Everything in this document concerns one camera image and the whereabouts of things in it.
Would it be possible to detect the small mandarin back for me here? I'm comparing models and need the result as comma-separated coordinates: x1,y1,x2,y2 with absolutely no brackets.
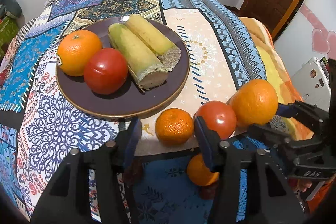
186,153,219,186

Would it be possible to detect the small mandarin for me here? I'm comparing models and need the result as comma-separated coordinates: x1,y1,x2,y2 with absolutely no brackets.
186,153,219,186
155,108,194,146

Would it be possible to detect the small red tomato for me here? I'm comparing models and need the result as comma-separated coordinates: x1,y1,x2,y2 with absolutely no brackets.
194,101,237,139

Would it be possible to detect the small mandarin front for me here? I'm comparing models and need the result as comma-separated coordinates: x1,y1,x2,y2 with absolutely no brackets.
155,108,194,146

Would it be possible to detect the large red tomato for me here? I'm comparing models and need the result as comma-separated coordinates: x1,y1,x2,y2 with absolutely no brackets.
84,48,128,95

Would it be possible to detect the large orange with sticker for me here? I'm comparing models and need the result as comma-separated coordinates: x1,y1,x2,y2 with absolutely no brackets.
56,30,102,77

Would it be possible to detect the right human hand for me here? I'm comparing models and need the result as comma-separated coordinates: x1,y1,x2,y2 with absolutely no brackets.
288,178,312,192

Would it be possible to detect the white device with stickers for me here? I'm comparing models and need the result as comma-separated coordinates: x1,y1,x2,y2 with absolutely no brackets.
291,57,331,111

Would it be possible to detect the dark purple ceramic plate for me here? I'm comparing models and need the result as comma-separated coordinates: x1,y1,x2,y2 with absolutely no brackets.
56,16,190,119

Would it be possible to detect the orange yellow fleece blanket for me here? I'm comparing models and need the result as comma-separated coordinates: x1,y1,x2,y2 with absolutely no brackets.
240,17,313,140

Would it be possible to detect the patchwork patterned bedspread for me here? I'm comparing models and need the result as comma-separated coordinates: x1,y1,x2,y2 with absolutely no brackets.
1,0,266,223

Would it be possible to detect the green cardboard box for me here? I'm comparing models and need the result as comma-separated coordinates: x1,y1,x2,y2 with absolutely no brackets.
0,16,19,56

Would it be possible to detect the dark green plush cushion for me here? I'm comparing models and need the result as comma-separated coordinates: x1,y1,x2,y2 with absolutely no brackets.
0,0,22,19

